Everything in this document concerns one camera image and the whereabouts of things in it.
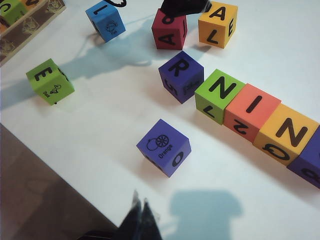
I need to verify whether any orange block with two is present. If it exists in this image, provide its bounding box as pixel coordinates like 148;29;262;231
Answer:
223;83;283;145

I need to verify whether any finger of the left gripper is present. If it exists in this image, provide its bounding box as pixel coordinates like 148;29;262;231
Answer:
160;0;212;18

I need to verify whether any red letter block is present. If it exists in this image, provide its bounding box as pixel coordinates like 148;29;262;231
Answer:
151;8;188;50

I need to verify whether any black mug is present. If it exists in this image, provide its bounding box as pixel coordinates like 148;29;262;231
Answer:
106;0;128;8

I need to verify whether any purple block with orange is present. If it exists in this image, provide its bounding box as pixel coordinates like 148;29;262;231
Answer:
136;118;193;178

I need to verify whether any yellow block with Q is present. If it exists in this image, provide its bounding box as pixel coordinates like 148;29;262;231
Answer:
252;103;320;167

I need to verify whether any purple block with eight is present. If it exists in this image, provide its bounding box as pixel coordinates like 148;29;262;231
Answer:
286;124;320;190

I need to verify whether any yellow block with seven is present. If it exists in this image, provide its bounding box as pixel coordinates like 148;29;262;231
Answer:
197;1;239;50

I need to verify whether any green block with duck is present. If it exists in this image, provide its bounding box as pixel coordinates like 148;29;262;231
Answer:
25;58;75;106

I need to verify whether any orange letter block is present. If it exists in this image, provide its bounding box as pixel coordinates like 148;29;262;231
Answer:
21;0;48;12

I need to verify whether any green block with N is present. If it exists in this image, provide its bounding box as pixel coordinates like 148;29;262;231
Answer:
194;68;246;126

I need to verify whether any green block with C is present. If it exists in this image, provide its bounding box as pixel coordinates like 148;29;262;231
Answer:
0;0;28;26

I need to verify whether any wooden block box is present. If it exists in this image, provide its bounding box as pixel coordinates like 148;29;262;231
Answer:
0;0;67;64

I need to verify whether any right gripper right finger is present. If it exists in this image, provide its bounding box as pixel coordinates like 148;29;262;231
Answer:
140;198;163;240

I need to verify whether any purple block with giraffe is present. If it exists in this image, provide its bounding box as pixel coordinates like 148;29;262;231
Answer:
158;50;205;105

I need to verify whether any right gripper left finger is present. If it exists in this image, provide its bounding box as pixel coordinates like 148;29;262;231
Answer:
118;189;142;240

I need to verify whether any blue block with fish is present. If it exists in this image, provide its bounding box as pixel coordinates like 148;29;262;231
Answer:
85;3;127;43

